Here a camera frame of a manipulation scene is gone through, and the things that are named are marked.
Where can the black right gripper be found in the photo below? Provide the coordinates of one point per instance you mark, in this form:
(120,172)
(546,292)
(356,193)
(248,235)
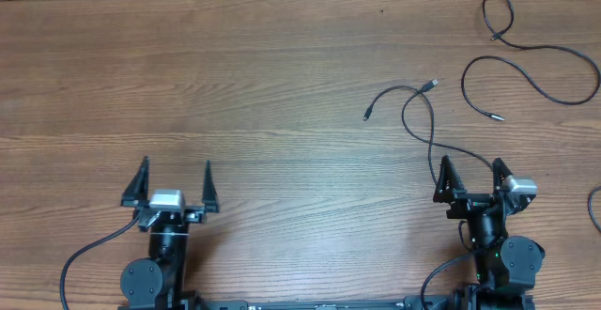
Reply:
(448,193)

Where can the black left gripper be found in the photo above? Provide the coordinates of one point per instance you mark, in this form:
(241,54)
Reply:
(138,190)

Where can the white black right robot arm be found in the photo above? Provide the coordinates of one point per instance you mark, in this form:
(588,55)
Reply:
(505,265)

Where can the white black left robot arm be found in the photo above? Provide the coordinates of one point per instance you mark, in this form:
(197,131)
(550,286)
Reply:
(157,281)

